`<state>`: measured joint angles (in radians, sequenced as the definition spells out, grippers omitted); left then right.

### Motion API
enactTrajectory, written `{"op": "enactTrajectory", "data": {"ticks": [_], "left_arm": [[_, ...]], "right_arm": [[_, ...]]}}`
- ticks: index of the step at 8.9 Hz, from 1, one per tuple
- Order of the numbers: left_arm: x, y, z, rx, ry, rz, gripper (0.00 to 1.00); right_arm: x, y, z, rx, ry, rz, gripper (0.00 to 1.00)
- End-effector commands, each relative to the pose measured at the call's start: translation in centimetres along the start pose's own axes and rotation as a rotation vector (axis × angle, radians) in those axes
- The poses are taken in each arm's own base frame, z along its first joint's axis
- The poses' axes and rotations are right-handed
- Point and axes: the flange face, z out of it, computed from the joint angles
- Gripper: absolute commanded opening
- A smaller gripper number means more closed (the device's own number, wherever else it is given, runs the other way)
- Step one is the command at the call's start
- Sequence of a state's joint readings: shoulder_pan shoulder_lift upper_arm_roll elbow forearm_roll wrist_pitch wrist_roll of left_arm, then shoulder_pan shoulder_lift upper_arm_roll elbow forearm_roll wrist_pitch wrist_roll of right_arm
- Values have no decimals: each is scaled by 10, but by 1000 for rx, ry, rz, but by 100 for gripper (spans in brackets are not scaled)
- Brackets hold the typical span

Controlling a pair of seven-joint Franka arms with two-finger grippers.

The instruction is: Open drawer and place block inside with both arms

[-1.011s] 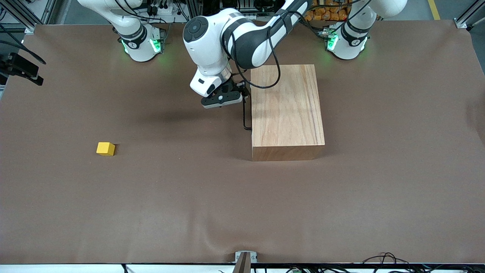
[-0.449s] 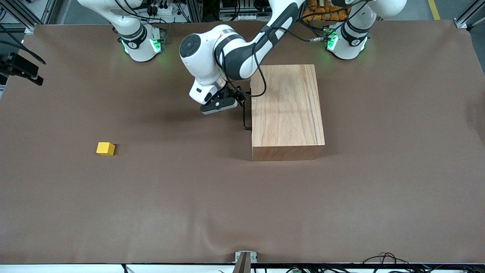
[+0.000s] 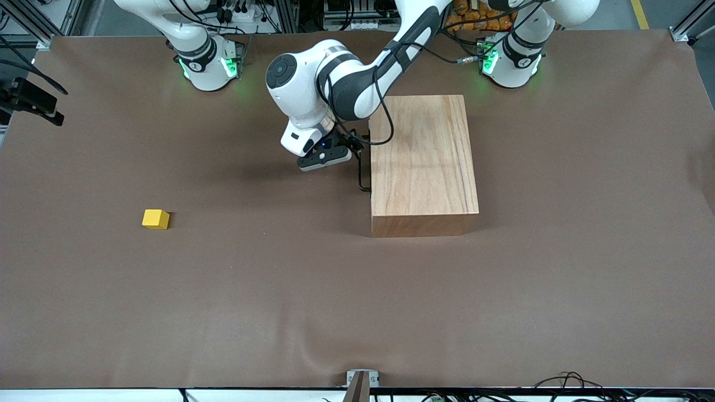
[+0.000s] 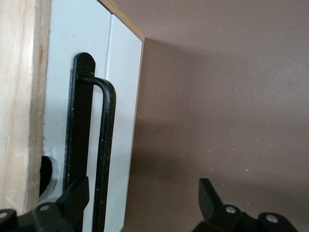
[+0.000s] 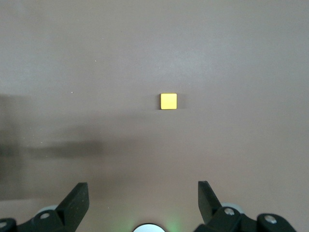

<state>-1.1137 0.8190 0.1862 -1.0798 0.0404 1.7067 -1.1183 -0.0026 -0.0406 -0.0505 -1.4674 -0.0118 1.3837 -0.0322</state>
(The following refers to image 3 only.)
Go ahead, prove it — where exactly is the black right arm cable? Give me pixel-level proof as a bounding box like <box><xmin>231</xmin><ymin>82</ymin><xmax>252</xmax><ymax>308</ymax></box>
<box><xmin>0</xmin><ymin>33</ymin><xmax>69</xmax><ymax>95</ymax></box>

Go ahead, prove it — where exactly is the orange bag pile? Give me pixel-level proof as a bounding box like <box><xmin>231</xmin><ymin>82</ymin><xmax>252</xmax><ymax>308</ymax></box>
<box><xmin>447</xmin><ymin>0</ymin><xmax>514</xmax><ymax>32</ymax></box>

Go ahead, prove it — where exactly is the white power strip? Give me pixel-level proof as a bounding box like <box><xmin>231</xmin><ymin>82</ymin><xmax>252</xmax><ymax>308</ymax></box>
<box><xmin>214</xmin><ymin>0</ymin><xmax>281</xmax><ymax>34</ymax></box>

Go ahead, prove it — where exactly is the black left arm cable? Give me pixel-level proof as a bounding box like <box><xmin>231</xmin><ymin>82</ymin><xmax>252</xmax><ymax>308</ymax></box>
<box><xmin>335</xmin><ymin>0</ymin><xmax>545</xmax><ymax>147</ymax></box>

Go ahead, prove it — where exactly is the light wooden drawer cabinet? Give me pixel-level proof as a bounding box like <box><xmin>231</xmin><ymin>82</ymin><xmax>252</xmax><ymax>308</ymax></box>
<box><xmin>369</xmin><ymin>94</ymin><xmax>480</xmax><ymax>238</ymax></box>

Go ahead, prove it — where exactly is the brown table cover sheet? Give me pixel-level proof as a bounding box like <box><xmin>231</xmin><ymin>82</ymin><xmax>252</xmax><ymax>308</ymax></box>
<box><xmin>0</xmin><ymin>29</ymin><xmax>715</xmax><ymax>390</ymax></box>

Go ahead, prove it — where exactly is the black tangled cable bundle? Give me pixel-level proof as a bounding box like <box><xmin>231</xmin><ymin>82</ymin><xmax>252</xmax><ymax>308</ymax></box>
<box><xmin>531</xmin><ymin>371</ymin><xmax>715</xmax><ymax>402</ymax></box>

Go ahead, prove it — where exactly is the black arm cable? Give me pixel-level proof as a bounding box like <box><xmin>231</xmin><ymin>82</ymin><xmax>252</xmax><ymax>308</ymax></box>
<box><xmin>335</xmin><ymin>0</ymin><xmax>545</xmax><ymax>147</ymax></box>
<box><xmin>0</xmin><ymin>33</ymin><xmax>69</xmax><ymax>95</ymax></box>

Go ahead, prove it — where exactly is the aluminium frame post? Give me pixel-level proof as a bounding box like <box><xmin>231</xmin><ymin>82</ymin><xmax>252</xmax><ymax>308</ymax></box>
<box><xmin>278</xmin><ymin>0</ymin><xmax>303</xmax><ymax>34</ymax></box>

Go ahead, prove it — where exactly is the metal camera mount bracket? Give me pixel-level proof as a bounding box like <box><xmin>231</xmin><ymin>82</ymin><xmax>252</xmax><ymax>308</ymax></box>
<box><xmin>346</xmin><ymin>369</ymin><xmax>380</xmax><ymax>402</ymax></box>

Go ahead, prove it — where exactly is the yellow wooden block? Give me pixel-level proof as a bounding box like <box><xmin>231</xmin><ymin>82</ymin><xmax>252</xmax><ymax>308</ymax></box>
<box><xmin>142</xmin><ymin>209</ymin><xmax>170</xmax><ymax>230</ymax></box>

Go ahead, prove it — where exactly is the aluminium frame profile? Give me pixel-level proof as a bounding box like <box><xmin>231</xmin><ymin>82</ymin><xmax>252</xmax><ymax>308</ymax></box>
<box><xmin>669</xmin><ymin>0</ymin><xmax>715</xmax><ymax>43</ymax></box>
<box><xmin>0</xmin><ymin>0</ymin><xmax>84</xmax><ymax>51</ymax></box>

